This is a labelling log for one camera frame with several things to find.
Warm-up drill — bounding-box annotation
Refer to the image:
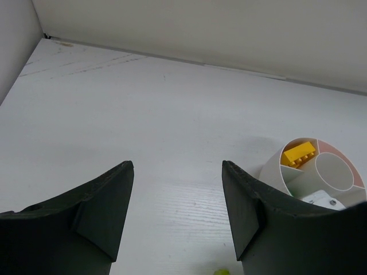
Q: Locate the yellow sloped lego brick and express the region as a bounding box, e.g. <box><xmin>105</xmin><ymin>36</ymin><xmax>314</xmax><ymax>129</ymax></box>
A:
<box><xmin>280</xmin><ymin>142</ymin><xmax>316</xmax><ymax>168</ymax></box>

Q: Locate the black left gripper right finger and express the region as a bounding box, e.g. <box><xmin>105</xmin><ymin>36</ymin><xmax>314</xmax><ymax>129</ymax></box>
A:
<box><xmin>222</xmin><ymin>161</ymin><xmax>366</xmax><ymax>274</ymax></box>

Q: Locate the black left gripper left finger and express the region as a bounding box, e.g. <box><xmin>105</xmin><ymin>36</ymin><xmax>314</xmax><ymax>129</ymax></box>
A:
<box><xmin>1</xmin><ymin>161</ymin><xmax>134</xmax><ymax>274</ymax></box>

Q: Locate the multicolour lego assembly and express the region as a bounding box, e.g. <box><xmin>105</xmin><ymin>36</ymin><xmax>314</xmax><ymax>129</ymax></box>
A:
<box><xmin>213</xmin><ymin>269</ymin><xmax>230</xmax><ymax>275</ymax></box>

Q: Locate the white round divided container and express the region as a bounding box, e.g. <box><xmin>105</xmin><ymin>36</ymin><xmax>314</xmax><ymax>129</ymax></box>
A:
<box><xmin>259</xmin><ymin>137</ymin><xmax>366</xmax><ymax>208</ymax></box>

